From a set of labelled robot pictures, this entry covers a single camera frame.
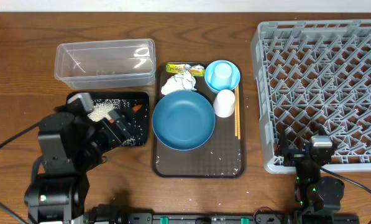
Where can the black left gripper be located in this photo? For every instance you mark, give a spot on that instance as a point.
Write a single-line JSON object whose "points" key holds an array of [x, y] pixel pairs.
{"points": [[117, 125]]}

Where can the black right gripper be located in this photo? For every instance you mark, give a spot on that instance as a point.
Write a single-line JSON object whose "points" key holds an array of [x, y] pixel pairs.
{"points": [[297, 155]]}

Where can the orange carrot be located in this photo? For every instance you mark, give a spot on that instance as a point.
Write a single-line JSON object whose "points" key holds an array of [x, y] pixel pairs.
{"points": [[137, 108]]}

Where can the white cup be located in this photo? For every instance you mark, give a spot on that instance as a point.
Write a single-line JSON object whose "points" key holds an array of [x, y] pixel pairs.
{"points": [[224, 103]]}

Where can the white napkin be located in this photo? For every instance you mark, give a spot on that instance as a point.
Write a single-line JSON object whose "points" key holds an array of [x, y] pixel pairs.
{"points": [[180, 81]]}

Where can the yellow green snack wrapper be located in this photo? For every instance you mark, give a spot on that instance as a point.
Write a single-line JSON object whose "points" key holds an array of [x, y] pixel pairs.
{"points": [[195, 70]]}

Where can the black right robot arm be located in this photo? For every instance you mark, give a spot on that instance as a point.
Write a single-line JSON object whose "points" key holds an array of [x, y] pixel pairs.
{"points": [[319, 196]]}

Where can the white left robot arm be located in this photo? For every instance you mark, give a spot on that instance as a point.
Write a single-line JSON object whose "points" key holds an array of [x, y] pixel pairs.
{"points": [[71, 145]]}

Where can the black food waste tray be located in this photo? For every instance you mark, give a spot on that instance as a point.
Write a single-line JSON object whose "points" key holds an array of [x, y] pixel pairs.
{"points": [[140, 96]]}

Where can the grey dishwasher rack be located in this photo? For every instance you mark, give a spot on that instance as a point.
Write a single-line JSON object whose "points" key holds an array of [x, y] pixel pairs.
{"points": [[311, 75]]}

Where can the pile of white rice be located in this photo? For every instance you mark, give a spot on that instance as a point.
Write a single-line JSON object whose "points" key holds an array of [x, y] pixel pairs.
{"points": [[102, 110]]}

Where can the brown serving tray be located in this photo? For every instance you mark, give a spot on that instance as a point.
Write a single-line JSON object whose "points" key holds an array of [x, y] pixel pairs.
{"points": [[223, 155]]}

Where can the clear plastic bin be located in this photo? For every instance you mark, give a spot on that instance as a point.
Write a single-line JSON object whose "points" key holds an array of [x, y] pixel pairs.
{"points": [[106, 64]]}

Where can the dark blue plate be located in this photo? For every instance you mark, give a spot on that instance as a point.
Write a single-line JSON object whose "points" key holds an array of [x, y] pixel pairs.
{"points": [[183, 120]]}

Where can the light blue cup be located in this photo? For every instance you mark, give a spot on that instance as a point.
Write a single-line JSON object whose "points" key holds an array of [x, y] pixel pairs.
{"points": [[221, 76]]}

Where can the light blue bowl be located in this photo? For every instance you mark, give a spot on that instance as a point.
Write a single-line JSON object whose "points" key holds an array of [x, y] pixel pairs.
{"points": [[235, 75]]}

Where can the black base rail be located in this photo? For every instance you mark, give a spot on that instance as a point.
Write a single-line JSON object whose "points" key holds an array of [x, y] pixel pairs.
{"points": [[111, 214]]}

